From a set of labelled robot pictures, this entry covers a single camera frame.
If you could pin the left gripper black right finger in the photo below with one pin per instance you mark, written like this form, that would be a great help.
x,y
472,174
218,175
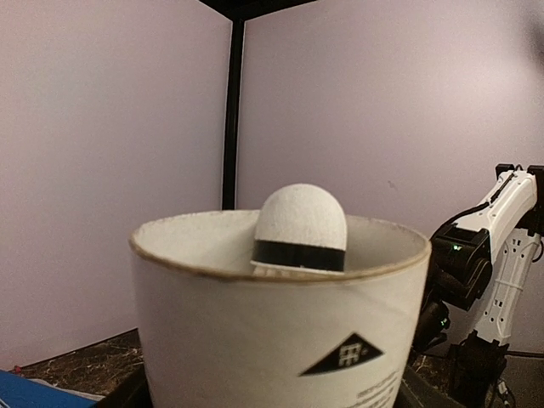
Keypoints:
x,y
415,392

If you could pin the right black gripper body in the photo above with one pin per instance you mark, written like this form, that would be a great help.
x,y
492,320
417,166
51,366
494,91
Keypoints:
x,y
443,285

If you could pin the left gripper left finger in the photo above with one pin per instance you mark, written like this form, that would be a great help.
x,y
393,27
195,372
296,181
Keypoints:
x,y
133,392

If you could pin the white shuttlecock tube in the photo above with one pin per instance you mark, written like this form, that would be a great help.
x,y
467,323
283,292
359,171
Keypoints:
x,y
214,334

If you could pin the blue racket bag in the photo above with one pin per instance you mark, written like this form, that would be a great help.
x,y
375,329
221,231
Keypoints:
x,y
21,392

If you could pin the white shuttlecock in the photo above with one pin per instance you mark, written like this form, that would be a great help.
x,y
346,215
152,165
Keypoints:
x,y
301,231

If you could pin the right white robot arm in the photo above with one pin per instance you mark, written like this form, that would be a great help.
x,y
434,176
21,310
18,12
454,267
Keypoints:
x,y
483,252

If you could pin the black right corner post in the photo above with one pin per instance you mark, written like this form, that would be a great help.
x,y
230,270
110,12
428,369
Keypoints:
x,y
238,12

